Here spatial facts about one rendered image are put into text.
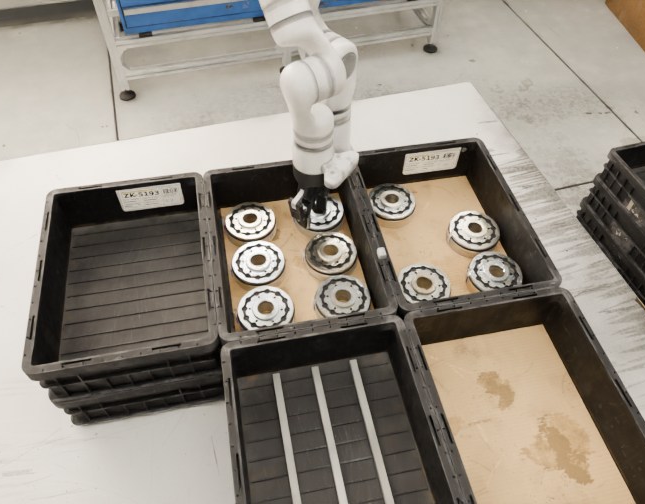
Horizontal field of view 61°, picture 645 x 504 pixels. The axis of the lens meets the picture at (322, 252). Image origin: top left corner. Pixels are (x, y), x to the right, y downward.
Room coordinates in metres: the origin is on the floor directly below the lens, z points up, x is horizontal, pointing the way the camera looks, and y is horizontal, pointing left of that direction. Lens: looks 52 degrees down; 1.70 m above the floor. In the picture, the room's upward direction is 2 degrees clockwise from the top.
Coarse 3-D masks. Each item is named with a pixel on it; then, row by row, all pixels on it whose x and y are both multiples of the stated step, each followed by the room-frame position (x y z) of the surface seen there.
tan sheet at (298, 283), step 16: (224, 208) 0.79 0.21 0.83; (272, 208) 0.80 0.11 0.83; (288, 208) 0.80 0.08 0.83; (288, 224) 0.75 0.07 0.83; (224, 240) 0.70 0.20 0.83; (272, 240) 0.71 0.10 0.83; (288, 240) 0.71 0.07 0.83; (304, 240) 0.71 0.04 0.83; (352, 240) 0.72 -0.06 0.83; (288, 256) 0.67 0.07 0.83; (288, 272) 0.63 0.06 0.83; (304, 272) 0.63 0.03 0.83; (240, 288) 0.59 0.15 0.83; (288, 288) 0.59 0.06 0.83; (304, 288) 0.59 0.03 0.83; (304, 304) 0.56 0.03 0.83; (304, 320) 0.52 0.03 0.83
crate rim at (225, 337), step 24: (240, 168) 0.81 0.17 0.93; (264, 168) 0.82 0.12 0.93; (360, 216) 0.69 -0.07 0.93; (216, 240) 0.62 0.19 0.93; (216, 264) 0.57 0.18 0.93; (216, 288) 0.52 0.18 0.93; (384, 288) 0.53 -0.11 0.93; (216, 312) 0.47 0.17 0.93; (360, 312) 0.48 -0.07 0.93; (384, 312) 0.48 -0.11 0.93; (240, 336) 0.43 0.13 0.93
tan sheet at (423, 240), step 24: (432, 192) 0.86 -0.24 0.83; (456, 192) 0.86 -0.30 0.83; (432, 216) 0.79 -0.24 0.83; (384, 240) 0.72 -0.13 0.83; (408, 240) 0.72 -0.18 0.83; (432, 240) 0.72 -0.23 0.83; (408, 264) 0.66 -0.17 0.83; (432, 264) 0.66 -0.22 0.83; (456, 264) 0.66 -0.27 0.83; (456, 288) 0.60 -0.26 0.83
